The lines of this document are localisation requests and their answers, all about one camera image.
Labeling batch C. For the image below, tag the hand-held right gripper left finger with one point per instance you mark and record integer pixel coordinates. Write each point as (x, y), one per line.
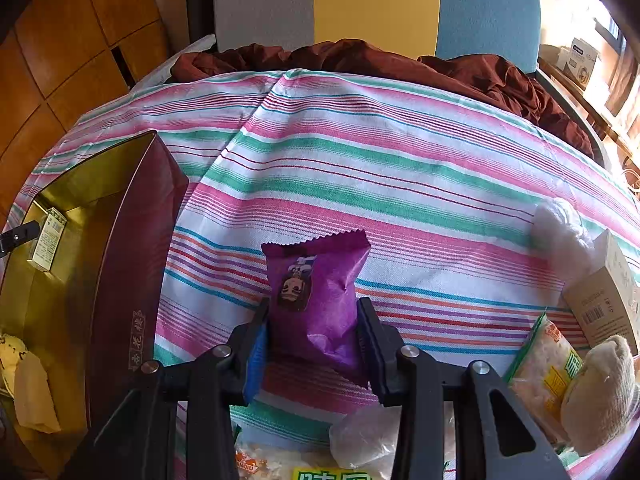
(254, 360)

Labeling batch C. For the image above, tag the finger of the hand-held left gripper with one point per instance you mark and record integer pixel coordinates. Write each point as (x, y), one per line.
(20, 237)

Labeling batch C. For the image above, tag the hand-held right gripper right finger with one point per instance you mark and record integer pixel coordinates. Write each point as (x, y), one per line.
(371, 360)

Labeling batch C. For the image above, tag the small green and white box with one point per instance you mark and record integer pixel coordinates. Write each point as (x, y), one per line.
(47, 240)

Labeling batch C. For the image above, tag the purple snack packet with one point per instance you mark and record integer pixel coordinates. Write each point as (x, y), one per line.
(320, 300)

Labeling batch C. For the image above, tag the maroon box with gold inside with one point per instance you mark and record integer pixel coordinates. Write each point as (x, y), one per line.
(125, 260)

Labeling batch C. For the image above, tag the beige sponge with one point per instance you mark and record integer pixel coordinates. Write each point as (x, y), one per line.
(600, 395)

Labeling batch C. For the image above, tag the clear plastic bag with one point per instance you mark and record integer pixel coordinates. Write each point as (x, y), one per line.
(360, 437)

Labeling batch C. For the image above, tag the rice cracker packet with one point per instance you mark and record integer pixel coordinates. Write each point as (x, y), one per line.
(542, 370)
(280, 462)

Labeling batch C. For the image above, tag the yellow paper packet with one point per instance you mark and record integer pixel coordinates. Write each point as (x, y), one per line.
(30, 390)

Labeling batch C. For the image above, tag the striped bed sheet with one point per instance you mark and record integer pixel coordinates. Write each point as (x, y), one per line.
(350, 160)

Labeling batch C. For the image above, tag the cream cardboard box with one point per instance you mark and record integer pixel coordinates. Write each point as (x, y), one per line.
(607, 295)

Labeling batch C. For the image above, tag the reddish brown cloth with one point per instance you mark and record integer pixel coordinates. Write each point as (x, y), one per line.
(350, 55)

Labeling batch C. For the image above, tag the wooden shelf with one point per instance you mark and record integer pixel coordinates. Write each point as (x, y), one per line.
(590, 105)

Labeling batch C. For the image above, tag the grey yellow blue chair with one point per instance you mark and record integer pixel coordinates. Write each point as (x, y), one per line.
(375, 0)

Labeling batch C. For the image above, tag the white carton with blue print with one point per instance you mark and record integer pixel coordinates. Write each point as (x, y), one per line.
(580, 60)

